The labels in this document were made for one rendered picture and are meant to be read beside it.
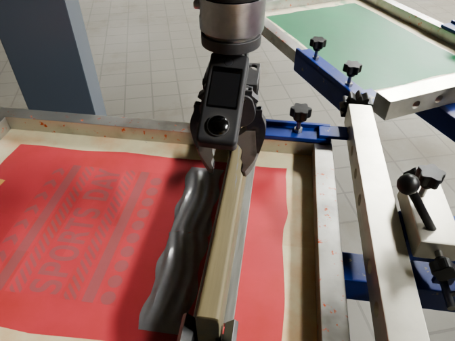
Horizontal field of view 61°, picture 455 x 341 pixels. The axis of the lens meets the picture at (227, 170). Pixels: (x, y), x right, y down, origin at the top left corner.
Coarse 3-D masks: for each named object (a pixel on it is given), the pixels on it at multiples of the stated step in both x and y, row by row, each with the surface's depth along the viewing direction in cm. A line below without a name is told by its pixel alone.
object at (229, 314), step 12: (252, 180) 73; (216, 216) 67; (240, 216) 67; (240, 228) 65; (240, 240) 63; (240, 252) 61; (204, 264) 59; (240, 264) 59; (228, 300) 55; (228, 312) 53
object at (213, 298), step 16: (240, 160) 68; (240, 176) 65; (224, 192) 62; (240, 192) 62; (224, 208) 59; (240, 208) 65; (224, 224) 57; (224, 240) 55; (224, 256) 53; (208, 272) 51; (224, 272) 51; (208, 288) 49; (224, 288) 49; (208, 304) 47; (224, 304) 51; (208, 320) 46; (208, 336) 49
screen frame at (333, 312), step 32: (0, 128) 89; (32, 128) 92; (64, 128) 90; (96, 128) 89; (128, 128) 87; (160, 128) 87; (320, 160) 78; (320, 192) 72; (320, 224) 66; (320, 256) 61; (320, 288) 57; (320, 320) 53
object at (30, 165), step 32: (32, 160) 84; (64, 160) 84; (96, 160) 84; (128, 160) 84; (160, 160) 84; (192, 160) 84; (0, 192) 77; (32, 192) 77; (160, 192) 77; (256, 192) 77; (160, 224) 70; (256, 224) 70
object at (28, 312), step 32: (0, 224) 70; (256, 256) 65; (128, 288) 61; (256, 288) 61; (0, 320) 57; (32, 320) 57; (64, 320) 57; (96, 320) 57; (128, 320) 57; (256, 320) 57
